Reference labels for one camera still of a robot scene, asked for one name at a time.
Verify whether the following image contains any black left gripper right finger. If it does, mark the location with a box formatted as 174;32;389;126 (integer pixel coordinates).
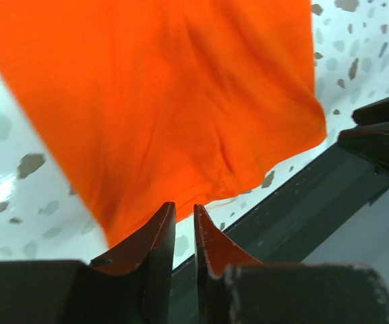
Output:
193;205;389;323

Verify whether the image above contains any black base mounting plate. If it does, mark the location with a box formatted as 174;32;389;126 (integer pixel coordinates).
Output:
169;146;389;323

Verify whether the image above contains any orange t-shirt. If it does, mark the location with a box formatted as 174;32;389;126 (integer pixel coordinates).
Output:
0;1;326;246

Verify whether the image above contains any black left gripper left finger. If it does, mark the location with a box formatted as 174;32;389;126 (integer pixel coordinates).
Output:
0;202;175;323

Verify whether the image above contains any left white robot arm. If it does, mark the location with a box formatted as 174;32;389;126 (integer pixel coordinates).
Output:
0;98;389;323

